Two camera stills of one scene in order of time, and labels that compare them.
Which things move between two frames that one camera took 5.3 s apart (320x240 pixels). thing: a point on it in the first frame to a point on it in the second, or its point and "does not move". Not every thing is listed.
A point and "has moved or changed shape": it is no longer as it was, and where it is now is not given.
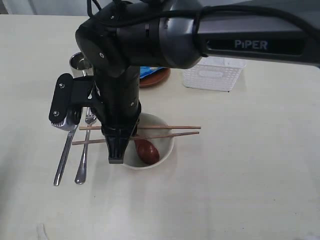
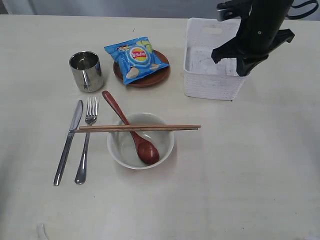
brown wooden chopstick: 99,128 does not move
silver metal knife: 63,158 does not move
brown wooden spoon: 147,152 does not move
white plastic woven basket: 215,73 has moved or changed shape
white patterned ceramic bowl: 164,145 does not move
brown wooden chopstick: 96,141 to 134,130
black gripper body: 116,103 to 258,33
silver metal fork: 80,178 does not move
